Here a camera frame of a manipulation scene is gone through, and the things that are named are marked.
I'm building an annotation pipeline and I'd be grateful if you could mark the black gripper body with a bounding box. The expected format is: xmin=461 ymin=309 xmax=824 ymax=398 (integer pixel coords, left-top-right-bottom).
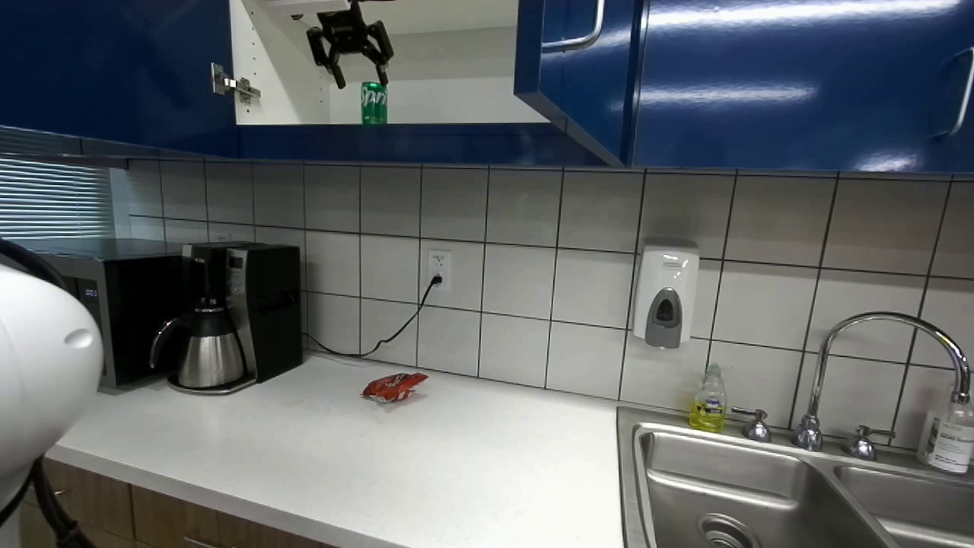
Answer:
xmin=309 ymin=0 xmax=394 ymax=63

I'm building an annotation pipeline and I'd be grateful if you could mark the green soda can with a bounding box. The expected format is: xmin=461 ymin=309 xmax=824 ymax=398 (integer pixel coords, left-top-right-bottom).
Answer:
xmin=363 ymin=81 xmax=387 ymax=124

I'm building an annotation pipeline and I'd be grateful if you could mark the blue open cupboard door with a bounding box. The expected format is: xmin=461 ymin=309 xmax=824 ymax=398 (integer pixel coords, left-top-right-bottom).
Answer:
xmin=514 ymin=0 xmax=642 ymax=165

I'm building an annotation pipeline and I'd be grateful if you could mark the blue upper cupboard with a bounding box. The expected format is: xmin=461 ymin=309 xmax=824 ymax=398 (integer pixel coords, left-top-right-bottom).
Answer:
xmin=0 ymin=0 xmax=974 ymax=175

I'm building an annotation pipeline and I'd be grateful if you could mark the black steel coffee maker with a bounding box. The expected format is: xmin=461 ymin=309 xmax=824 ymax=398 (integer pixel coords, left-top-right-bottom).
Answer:
xmin=180 ymin=241 xmax=303 ymax=380

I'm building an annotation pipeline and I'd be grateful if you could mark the black microwave oven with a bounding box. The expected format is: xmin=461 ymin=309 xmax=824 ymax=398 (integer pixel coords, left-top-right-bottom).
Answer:
xmin=44 ymin=241 xmax=187 ymax=391

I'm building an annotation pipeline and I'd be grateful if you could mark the steel coffee carafe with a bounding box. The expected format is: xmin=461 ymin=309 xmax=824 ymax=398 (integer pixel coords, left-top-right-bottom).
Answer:
xmin=149 ymin=300 xmax=249 ymax=393

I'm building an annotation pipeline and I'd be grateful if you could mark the red snack packet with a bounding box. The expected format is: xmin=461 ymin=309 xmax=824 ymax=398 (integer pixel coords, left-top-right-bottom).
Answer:
xmin=363 ymin=372 xmax=427 ymax=403

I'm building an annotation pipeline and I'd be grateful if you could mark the white soap dispenser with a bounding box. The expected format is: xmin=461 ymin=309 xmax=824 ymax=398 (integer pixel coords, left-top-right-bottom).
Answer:
xmin=634 ymin=242 xmax=700 ymax=349

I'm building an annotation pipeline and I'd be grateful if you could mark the yellow dish soap bottle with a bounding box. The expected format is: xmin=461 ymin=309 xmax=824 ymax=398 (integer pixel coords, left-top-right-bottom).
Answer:
xmin=687 ymin=365 xmax=728 ymax=432

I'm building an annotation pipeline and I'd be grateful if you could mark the stainless steel double sink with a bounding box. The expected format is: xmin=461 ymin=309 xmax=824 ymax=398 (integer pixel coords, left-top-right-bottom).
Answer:
xmin=614 ymin=409 xmax=974 ymax=548

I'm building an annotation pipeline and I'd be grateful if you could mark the chrome gooseneck faucet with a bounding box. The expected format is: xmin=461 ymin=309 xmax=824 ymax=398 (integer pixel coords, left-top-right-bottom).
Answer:
xmin=714 ymin=306 xmax=974 ymax=451

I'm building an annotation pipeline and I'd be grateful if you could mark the clear hand soap bottle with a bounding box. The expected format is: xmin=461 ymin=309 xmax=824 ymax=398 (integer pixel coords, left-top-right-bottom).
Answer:
xmin=918 ymin=397 xmax=974 ymax=474

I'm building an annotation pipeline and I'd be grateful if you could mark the white wall outlet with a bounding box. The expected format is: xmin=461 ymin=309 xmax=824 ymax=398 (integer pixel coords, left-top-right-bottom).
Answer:
xmin=427 ymin=249 xmax=454 ymax=289

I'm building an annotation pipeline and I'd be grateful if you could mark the black power cable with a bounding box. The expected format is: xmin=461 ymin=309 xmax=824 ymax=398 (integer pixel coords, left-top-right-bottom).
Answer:
xmin=303 ymin=270 xmax=448 ymax=363

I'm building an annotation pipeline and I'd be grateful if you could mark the wooden drawer with handle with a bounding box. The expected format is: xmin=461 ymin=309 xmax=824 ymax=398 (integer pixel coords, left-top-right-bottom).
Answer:
xmin=46 ymin=459 xmax=326 ymax=548

